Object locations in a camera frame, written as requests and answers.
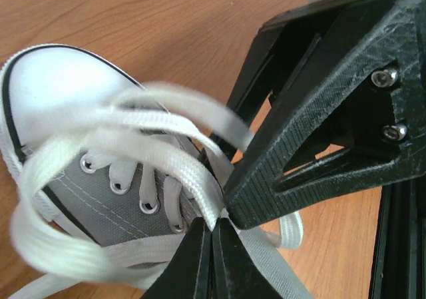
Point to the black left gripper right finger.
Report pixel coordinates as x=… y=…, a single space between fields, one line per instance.
x=234 y=274

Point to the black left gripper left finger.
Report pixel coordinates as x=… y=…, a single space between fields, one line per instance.
x=188 y=274

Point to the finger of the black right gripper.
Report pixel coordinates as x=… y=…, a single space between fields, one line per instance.
x=386 y=120
x=303 y=59

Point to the white shoelace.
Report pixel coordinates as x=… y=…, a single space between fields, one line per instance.
x=155 y=129

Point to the grey canvas sneaker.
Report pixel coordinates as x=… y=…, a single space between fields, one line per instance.
x=46 y=77

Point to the black aluminium frame rail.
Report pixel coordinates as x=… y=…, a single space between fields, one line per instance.
x=398 y=269

